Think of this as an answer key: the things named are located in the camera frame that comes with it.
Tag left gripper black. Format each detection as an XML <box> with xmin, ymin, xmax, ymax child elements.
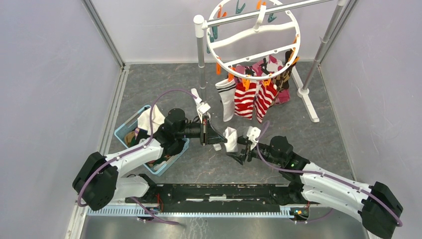
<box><xmin>175</xmin><ymin>116</ymin><xmax>227</xmax><ymax>146</ymax></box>

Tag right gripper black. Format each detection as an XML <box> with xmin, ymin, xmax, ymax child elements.
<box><xmin>225</xmin><ymin>135</ymin><xmax>283</xmax><ymax>166</ymax></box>

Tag white sock black stripes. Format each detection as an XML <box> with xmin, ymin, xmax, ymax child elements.
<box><xmin>215</xmin><ymin>78</ymin><xmax>236</xmax><ymax>122</ymax></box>

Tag red white striped sock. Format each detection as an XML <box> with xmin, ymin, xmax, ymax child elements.
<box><xmin>254</xmin><ymin>81</ymin><xmax>278</xmax><ymax>123</ymax></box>

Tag brown argyle sock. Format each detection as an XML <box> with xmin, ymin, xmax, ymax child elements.
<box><xmin>276</xmin><ymin>50</ymin><xmax>296</xmax><ymax>90</ymax></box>
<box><xmin>273</xmin><ymin>71</ymin><xmax>290</xmax><ymax>104</ymax></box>

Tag white round clip hanger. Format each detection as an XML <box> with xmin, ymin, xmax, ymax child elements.
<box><xmin>205</xmin><ymin>0</ymin><xmax>295</xmax><ymax>74</ymax></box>

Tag metal clothes rack frame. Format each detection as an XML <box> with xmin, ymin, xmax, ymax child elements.
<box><xmin>190</xmin><ymin>0</ymin><xmax>351</xmax><ymax>152</ymax></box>

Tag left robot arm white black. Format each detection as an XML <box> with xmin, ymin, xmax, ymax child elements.
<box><xmin>72</xmin><ymin>108</ymin><xmax>227</xmax><ymax>211</ymax></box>

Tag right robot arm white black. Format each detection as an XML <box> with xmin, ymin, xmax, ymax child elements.
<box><xmin>224</xmin><ymin>136</ymin><xmax>403</xmax><ymax>239</ymax></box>

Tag orange clip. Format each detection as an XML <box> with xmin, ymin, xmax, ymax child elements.
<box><xmin>241</xmin><ymin>78</ymin><xmax>251</xmax><ymax>91</ymax></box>
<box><xmin>227</xmin><ymin>73</ymin><xmax>235</xmax><ymax>82</ymax></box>

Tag orange clip far left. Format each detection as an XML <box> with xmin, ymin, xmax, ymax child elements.
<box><xmin>227</xmin><ymin>73</ymin><xmax>235</xmax><ymax>82</ymax></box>

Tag orange clip right rim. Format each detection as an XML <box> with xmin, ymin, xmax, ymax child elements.
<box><xmin>262</xmin><ymin>78</ymin><xmax>272</xmax><ymax>87</ymax></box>

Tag teal clip right rim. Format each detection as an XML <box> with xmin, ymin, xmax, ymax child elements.
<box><xmin>207</xmin><ymin>26</ymin><xmax>218</xmax><ymax>43</ymax></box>

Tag orange clip front holding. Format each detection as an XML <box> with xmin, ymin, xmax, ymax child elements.
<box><xmin>288</xmin><ymin>47</ymin><xmax>300</xmax><ymax>66</ymax></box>

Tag white cloth in basket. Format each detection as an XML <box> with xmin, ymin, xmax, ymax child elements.
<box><xmin>137</xmin><ymin>106</ymin><xmax>165</xmax><ymax>135</ymax></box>

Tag light blue laundry basket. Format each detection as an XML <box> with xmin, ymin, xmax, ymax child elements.
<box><xmin>114</xmin><ymin>105</ymin><xmax>190</xmax><ymax>176</ymax></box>

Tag pink camouflage garment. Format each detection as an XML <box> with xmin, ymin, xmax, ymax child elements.
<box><xmin>234</xmin><ymin>55</ymin><xmax>285</xmax><ymax>107</ymax></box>

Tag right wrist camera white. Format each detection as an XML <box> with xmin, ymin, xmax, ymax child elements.
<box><xmin>246</xmin><ymin>126</ymin><xmax>261</xmax><ymax>148</ymax></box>

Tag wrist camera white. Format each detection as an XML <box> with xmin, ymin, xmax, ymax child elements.
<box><xmin>246</xmin><ymin>126</ymin><xmax>261</xmax><ymax>148</ymax></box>
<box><xmin>195</xmin><ymin>97</ymin><xmax>211</xmax><ymax>121</ymax></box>

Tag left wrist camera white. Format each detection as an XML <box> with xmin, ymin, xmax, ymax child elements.
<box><xmin>195</xmin><ymin>97</ymin><xmax>211</xmax><ymax>121</ymax></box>

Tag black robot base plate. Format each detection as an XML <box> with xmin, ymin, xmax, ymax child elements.
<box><xmin>125</xmin><ymin>183</ymin><xmax>309</xmax><ymax>213</ymax></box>

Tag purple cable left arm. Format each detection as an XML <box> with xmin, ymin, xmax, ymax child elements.
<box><xmin>76</xmin><ymin>89</ymin><xmax>199</xmax><ymax>226</ymax></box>

